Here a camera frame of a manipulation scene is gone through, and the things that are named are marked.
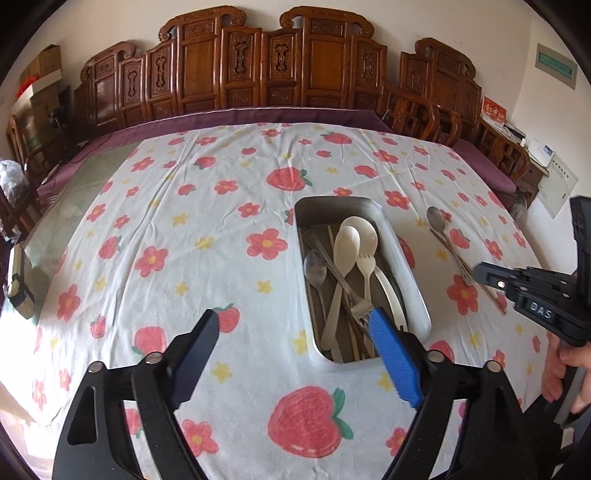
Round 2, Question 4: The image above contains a white wall panel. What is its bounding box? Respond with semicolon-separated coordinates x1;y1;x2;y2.
536;159;579;219

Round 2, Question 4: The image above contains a grey plastic bag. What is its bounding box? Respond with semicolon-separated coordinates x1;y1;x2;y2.
512;191;530;223

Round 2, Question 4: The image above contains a cardboard box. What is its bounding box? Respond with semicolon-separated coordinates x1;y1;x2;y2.
21;44;62;84
28;85;63;134

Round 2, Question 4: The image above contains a cream plastic spoon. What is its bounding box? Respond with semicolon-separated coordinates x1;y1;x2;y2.
321;227;362;349
341;215;409;332

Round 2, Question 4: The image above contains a wooden side table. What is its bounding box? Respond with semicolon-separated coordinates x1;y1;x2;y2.
519;154;546;190

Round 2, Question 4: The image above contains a person's right forearm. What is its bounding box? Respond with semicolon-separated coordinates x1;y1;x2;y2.
522;394;591;480

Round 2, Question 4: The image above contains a floral strawberry tablecloth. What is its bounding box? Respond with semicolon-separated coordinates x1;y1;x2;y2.
0;122;555;480

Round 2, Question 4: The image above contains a purple seat cushion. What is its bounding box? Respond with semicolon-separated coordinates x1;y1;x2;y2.
450;138;518;193

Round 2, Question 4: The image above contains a metal fork with cutout handle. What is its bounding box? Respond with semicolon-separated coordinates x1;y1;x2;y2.
302;229;376;326

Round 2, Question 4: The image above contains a green wall sign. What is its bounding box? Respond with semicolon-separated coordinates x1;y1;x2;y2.
536;43;578;90

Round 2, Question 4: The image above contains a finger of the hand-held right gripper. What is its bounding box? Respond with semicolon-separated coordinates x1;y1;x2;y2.
472;261;578;297

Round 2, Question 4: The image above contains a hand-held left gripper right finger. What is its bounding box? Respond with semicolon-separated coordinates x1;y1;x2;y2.
368;307;539;480

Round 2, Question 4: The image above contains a metal tray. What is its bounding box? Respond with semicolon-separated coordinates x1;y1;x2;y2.
294;196;433;373

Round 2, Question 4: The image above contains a white box blue label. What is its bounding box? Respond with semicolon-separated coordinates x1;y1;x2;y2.
529;143;555;169

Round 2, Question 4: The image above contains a cream plastic fork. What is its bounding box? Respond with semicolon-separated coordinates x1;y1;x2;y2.
355;253;377;308

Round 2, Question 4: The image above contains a black and cream object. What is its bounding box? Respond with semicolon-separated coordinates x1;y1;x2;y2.
7;244;37;320

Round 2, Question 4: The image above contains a small metal spoon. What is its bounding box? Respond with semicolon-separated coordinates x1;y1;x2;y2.
426;206;465;268

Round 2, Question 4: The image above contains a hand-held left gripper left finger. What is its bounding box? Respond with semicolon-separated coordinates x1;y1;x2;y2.
51;309;220;480

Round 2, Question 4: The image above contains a red box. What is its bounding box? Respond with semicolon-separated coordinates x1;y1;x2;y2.
481;96;508;125

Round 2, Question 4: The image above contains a person's right hand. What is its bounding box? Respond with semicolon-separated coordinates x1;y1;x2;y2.
542;333;591;403

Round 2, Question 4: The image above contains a large metal spoon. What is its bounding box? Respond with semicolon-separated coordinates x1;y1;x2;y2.
302;249;331;333

